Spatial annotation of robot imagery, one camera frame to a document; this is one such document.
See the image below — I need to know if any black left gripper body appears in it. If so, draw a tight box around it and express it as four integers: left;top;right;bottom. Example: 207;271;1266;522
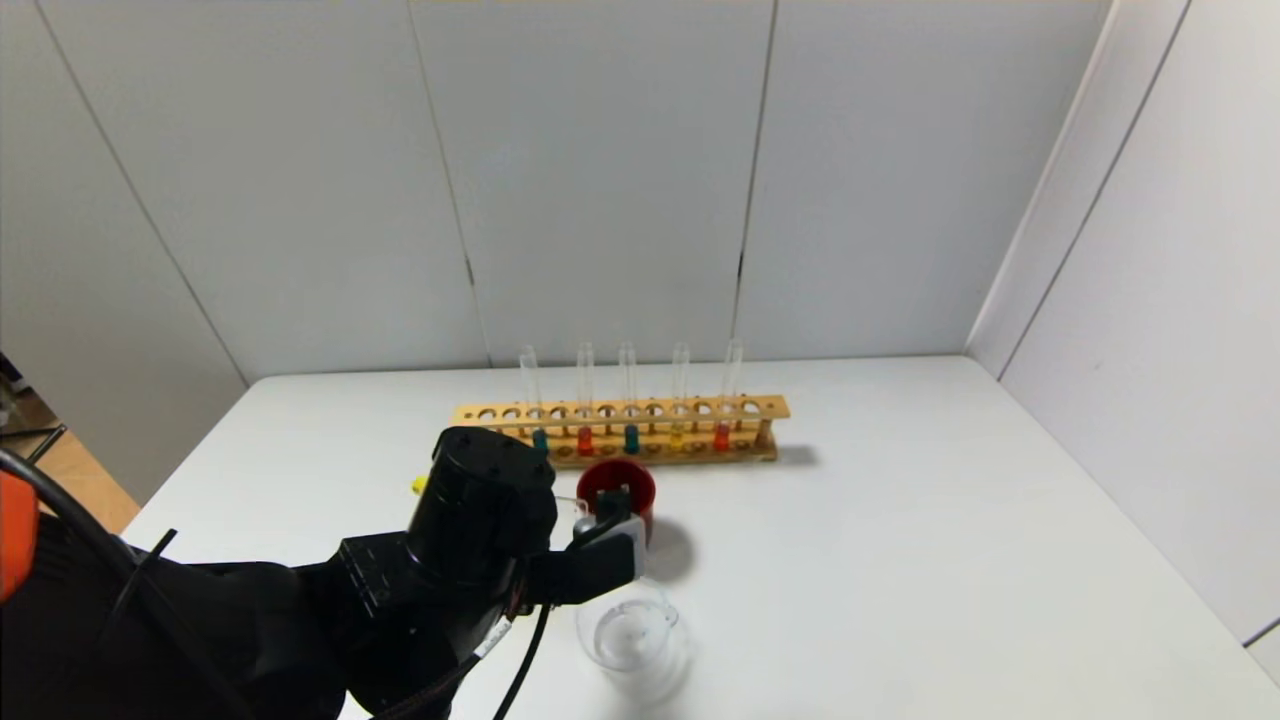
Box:
572;484;634;537

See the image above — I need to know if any yellow pigment glass test tube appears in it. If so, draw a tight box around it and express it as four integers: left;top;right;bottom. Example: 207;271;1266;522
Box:
669;343;691;451
411;477;601;536

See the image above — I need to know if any red pigment glass test tube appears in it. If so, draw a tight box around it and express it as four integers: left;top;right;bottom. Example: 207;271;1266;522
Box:
576;343;596;458
713;340;744;452

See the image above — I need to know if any wooden test tube rack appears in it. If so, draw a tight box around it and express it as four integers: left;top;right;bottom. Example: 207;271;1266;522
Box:
452;395;791;473

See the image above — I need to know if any dark red plastic cup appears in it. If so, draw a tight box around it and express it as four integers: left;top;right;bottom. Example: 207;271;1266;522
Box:
576;458;658;549

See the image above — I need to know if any clear glass beaker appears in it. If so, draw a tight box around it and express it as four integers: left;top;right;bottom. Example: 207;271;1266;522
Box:
575;580;693;698

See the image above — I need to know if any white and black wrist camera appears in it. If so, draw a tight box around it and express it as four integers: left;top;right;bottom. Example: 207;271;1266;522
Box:
528;513;647;607

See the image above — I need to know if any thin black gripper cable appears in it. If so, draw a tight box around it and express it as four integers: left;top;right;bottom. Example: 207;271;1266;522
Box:
490;600;553;720

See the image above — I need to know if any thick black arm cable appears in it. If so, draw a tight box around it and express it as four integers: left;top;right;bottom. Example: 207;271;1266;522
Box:
0;448;201;701

